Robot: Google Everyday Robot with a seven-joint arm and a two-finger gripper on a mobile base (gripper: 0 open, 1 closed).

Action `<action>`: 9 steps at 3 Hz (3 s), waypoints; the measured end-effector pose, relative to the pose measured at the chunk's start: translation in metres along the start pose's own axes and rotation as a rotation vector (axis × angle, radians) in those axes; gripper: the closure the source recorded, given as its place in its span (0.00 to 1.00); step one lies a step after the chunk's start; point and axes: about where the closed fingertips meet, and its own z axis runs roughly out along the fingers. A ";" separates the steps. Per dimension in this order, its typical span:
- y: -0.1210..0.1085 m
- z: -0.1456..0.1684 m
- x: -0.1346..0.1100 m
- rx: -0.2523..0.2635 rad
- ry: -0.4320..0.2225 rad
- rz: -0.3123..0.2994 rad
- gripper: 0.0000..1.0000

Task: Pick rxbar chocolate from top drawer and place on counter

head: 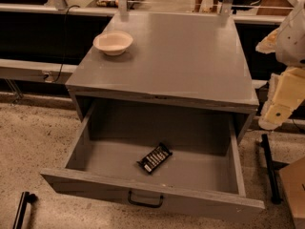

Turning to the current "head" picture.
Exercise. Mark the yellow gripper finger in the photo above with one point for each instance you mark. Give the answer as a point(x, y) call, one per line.
point(267, 45)
point(273, 115)

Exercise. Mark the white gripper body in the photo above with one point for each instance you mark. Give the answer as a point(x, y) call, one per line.
point(292, 43)

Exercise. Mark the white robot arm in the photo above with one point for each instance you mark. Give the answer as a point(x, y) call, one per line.
point(290, 43)

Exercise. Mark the grey open drawer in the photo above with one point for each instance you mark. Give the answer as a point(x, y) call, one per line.
point(202, 177)

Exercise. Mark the cardboard box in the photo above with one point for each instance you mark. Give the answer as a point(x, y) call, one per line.
point(293, 181)

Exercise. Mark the grey wooden cabinet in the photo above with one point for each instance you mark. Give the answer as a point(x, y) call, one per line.
point(182, 59)

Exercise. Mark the black metal leg right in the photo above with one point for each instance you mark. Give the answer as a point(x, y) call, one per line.
point(276, 199)

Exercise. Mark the white bowl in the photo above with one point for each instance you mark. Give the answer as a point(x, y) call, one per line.
point(112, 43)

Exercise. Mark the black metal bar left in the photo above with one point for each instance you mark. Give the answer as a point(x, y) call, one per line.
point(26, 198)

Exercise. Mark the black drawer handle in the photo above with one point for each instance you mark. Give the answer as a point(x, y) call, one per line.
point(145, 200)

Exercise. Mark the grey metal rail frame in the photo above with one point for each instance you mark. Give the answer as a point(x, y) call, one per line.
point(35, 71)

